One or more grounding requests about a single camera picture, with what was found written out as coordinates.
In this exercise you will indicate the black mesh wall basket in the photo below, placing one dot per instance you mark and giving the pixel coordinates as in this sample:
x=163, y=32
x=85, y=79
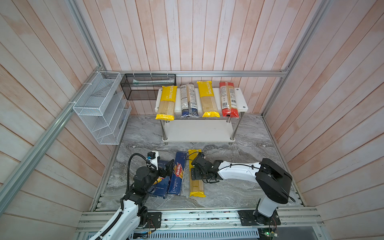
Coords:
x=145, y=87

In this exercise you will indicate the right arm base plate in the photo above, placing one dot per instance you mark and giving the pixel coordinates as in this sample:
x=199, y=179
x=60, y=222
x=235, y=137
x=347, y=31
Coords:
x=254, y=218

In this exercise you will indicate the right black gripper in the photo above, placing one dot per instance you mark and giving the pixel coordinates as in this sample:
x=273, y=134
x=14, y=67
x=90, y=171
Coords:
x=195, y=171

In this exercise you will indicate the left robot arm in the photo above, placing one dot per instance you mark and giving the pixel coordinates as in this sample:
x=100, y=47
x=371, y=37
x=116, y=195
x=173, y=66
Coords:
x=133, y=213

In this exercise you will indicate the yellow Pastatime spaghetti bag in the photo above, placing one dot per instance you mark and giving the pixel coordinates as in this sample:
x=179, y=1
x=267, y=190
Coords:
x=196, y=187
x=208, y=101
x=166, y=110

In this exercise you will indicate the blue Barilla spaghetti box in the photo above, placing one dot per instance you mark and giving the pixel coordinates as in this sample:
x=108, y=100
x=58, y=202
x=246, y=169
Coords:
x=175, y=186

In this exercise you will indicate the white wire mesh organizer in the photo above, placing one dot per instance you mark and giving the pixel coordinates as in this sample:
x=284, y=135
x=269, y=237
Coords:
x=103, y=109

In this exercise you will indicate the red spaghetti bag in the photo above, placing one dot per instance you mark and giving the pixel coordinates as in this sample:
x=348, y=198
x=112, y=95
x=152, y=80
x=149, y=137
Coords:
x=228, y=100

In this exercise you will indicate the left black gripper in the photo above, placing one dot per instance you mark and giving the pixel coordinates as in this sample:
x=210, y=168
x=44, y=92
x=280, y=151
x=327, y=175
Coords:
x=168, y=169

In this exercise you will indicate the white two-tier shelf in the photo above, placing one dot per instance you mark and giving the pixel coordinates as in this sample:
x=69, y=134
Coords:
x=205, y=130

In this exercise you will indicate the dark blue spaghetti bag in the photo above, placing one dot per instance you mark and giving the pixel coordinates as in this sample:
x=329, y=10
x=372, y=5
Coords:
x=189, y=101

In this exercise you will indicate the aluminium mounting rail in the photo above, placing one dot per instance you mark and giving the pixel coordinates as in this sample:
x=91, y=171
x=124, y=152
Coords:
x=193, y=219

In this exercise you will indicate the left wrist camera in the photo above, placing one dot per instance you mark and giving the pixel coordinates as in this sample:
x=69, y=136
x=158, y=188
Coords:
x=152, y=160

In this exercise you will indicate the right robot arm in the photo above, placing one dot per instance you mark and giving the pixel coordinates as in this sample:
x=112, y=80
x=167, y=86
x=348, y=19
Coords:
x=274, y=180

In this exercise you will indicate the blue Barilla rigatoni box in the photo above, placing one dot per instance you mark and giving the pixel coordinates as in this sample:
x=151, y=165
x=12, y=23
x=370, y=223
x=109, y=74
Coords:
x=160, y=187

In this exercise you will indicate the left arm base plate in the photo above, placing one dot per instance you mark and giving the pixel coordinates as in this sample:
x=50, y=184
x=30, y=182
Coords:
x=151, y=220

